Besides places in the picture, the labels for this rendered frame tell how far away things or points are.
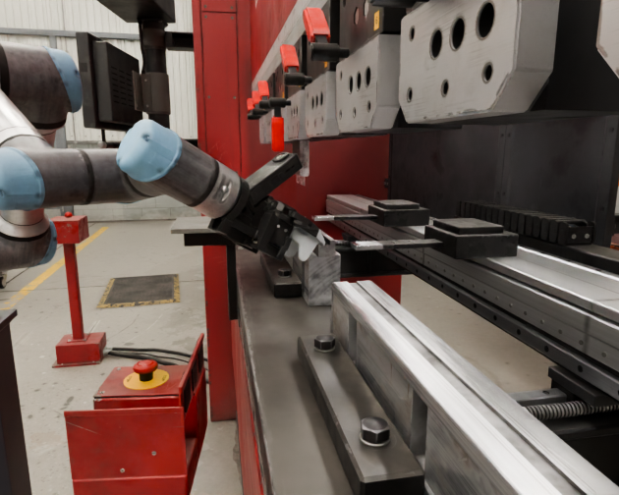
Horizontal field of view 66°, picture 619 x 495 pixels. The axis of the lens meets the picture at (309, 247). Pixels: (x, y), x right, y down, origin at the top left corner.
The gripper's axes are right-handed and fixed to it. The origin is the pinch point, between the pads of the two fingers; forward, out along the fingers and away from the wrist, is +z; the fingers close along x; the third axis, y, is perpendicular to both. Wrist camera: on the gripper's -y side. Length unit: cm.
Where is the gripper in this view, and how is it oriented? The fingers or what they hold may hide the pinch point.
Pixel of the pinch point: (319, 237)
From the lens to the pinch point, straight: 82.5
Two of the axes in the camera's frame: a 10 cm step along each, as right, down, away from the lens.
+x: 6.6, 1.5, -7.4
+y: -3.8, 9.1, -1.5
